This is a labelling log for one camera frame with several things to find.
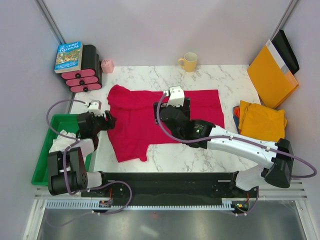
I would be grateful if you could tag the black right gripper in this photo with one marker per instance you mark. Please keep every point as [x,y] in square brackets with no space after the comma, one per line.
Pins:
[185,109]

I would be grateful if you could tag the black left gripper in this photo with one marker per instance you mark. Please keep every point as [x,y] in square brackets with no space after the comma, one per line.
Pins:
[110,124]

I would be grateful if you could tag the crimson red t-shirt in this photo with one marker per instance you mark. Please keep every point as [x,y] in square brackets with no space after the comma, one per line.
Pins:
[135,127]

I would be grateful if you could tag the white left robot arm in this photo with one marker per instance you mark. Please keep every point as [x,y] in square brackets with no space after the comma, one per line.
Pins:
[66,168]

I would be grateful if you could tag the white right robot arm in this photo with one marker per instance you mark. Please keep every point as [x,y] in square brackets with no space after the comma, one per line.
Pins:
[274,160]

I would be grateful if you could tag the yellow ceramic mug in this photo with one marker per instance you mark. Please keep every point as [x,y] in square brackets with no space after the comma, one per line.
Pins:
[188,62]

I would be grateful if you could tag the black pink drawer organizer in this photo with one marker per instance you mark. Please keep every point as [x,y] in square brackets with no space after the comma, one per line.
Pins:
[89,78]

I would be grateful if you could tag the green plastic tray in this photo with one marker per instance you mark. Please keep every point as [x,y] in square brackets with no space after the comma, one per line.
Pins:
[59,122]

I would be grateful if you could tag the small pink box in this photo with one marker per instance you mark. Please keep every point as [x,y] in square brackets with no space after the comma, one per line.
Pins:
[107,66]

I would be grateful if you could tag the white crumpled t-shirt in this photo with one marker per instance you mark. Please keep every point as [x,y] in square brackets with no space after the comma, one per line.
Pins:
[62,141]

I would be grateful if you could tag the folded blue t-shirt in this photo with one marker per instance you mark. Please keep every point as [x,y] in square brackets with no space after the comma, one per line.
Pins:
[236,118]

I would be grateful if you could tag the blue treehouse paperback book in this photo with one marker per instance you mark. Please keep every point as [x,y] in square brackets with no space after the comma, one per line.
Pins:
[68,57]

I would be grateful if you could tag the orange padded envelope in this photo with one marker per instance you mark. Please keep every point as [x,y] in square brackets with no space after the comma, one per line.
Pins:
[271,77]

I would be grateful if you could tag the black folder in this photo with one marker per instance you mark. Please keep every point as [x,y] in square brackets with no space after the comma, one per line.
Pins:
[282,45]

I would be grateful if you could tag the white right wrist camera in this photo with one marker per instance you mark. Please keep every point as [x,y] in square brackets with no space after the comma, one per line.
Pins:
[176,96]

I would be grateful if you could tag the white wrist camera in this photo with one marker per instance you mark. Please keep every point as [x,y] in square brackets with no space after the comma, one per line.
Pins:
[176,96]
[95,108]

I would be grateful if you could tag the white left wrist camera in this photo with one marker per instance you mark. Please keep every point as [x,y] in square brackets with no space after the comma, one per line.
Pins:
[95,108]

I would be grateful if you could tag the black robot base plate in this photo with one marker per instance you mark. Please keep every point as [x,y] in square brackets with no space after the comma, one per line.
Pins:
[170,189]

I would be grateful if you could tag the white slotted cable duct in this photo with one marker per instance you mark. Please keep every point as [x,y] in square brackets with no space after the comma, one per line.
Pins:
[98,205]

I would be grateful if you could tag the aluminium frame rail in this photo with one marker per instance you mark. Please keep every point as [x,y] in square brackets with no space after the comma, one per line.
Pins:
[296,192]

